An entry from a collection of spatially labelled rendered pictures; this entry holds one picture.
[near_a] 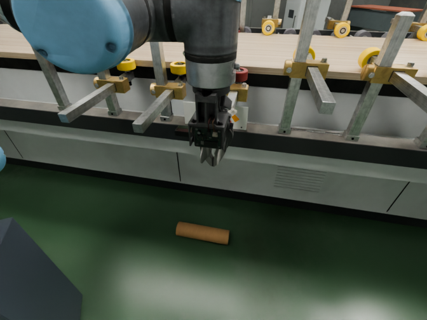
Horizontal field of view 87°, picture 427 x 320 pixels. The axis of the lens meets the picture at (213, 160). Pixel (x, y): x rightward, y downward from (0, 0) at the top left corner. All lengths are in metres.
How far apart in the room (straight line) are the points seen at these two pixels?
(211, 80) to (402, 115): 1.02
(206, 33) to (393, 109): 1.01
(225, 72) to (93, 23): 0.21
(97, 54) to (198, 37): 0.17
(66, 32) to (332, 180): 1.34
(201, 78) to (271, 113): 0.78
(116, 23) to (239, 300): 1.18
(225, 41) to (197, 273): 1.12
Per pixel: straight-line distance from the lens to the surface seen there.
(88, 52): 0.27
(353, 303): 1.40
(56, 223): 1.74
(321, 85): 0.68
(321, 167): 1.09
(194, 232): 1.33
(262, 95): 1.10
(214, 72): 0.39
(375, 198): 1.58
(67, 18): 0.27
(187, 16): 0.38
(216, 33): 0.38
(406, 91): 0.82
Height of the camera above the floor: 1.17
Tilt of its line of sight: 39 degrees down
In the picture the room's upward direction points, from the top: straight up
